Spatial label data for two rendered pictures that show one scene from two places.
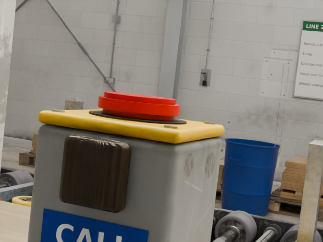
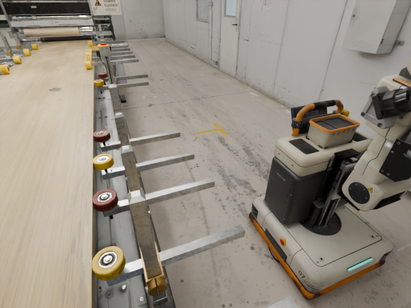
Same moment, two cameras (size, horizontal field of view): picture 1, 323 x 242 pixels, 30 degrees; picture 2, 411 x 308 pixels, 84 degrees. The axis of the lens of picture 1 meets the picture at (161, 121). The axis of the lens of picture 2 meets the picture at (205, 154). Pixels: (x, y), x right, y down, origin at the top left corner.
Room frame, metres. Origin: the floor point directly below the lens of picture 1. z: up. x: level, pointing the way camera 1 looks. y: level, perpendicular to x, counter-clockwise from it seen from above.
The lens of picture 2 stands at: (0.97, 1.75, 1.47)
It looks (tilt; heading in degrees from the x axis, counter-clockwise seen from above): 34 degrees down; 227
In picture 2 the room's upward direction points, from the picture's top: straight up
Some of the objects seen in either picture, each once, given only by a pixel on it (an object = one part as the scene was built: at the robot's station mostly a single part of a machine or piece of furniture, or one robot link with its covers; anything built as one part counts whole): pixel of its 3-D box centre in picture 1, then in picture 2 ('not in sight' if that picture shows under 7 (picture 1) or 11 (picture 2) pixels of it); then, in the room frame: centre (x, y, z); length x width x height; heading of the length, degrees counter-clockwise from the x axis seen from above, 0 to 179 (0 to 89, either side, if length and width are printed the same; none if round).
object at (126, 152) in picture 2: not in sight; (138, 203); (0.75, 1.17, 0.87); 0.04 x 0.04 x 0.48; 69
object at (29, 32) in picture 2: not in sight; (66, 31); (-0.34, -3.09, 1.05); 1.43 x 0.12 x 0.12; 159
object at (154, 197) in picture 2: not in sight; (162, 195); (0.65, 1.16, 0.84); 0.43 x 0.03 x 0.04; 159
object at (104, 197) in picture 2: not in sight; (107, 207); (0.83, 1.09, 0.85); 0.08 x 0.08 x 0.11
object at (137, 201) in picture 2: not in sight; (150, 260); (0.84, 1.40, 0.90); 0.04 x 0.04 x 0.48; 69
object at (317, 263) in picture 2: not in sight; (312, 229); (-0.27, 1.52, 0.16); 0.67 x 0.64 x 0.25; 68
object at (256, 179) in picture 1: (249, 175); not in sight; (5.96, -0.93, 0.36); 0.59 x 0.57 x 0.73; 159
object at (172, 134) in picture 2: not in sight; (142, 140); (0.46, 0.70, 0.82); 0.43 x 0.03 x 0.04; 159
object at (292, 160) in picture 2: not in sight; (320, 173); (-0.31, 1.43, 0.59); 0.55 x 0.34 x 0.83; 158
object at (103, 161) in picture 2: not in sight; (105, 168); (0.74, 0.86, 0.85); 0.08 x 0.08 x 0.11
